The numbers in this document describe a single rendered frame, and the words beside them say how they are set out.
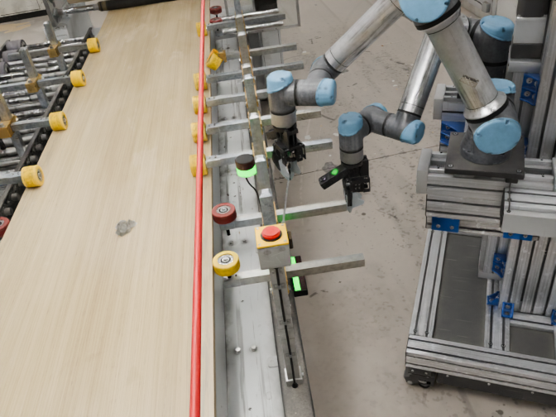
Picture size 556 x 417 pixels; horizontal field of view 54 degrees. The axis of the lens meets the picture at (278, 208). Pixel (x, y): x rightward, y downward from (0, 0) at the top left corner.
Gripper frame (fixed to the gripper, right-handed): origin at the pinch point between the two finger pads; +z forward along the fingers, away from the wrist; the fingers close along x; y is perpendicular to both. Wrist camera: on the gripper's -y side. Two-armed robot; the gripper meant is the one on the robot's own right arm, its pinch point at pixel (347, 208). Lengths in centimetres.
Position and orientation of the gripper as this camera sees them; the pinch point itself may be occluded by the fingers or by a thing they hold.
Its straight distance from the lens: 190.0
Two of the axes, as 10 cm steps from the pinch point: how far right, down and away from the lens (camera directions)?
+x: -1.0, -5.9, 8.0
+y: 9.9, -1.5, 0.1
